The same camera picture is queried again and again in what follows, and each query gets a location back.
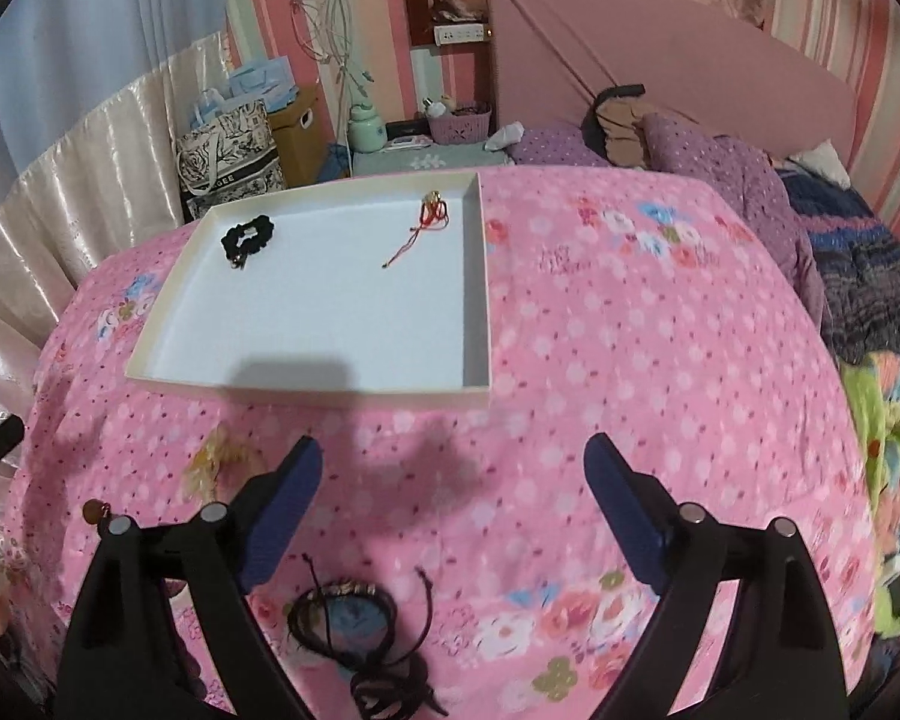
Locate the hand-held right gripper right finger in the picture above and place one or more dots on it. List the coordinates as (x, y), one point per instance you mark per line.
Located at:
(615, 487)

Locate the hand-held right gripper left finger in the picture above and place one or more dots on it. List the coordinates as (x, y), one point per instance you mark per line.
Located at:
(300, 480)

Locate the cream satin scrunchie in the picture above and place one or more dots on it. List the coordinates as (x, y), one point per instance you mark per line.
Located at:
(214, 457)

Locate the white shallow tray box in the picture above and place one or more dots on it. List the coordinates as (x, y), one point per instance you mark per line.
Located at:
(330, 315)

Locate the pink floral blanket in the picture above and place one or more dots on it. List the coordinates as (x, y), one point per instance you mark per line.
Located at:
(607, 390)

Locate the cream satin curtain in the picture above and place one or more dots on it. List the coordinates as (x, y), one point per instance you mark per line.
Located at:
(60, 202)

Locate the black scrunchie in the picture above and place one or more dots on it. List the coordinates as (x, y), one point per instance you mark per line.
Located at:
(229, 240)

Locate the green printed blanket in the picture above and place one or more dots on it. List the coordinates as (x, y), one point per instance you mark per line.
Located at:
(892, 465)

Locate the black white floral tote bag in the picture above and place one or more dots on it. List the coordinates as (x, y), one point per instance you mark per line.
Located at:
(225, 157)

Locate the dark blue patterned blanket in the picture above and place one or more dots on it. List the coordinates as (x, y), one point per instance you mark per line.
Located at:
(862, 262)

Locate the purple dotted pillow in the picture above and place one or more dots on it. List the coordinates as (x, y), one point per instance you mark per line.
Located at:
(735, 172)
(555, 146)

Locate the brown cardboard box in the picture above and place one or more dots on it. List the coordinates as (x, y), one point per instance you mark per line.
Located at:
(300, 142)

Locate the mint green bottle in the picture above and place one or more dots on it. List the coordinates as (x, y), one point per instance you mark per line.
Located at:
(366, 131)

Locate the white crumpled cloth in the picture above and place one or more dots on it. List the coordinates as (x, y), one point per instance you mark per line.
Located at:
(504, 136)

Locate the white small pillow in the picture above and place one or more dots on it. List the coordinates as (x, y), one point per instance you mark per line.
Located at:
(821, 161)

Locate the pink plastic basket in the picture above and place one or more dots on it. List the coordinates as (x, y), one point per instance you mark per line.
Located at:
(457, 127)

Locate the light blue gift bag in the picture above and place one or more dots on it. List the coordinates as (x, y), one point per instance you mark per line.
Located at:
(262, 82)

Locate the pale blue sheer curtain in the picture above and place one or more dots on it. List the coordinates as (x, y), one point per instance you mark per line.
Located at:
(82, 30)

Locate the pink bed headboard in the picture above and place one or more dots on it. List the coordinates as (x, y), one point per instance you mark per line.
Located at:
(645, 52)

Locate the white power strip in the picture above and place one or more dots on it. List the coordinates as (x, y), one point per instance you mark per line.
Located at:
(457, 34)

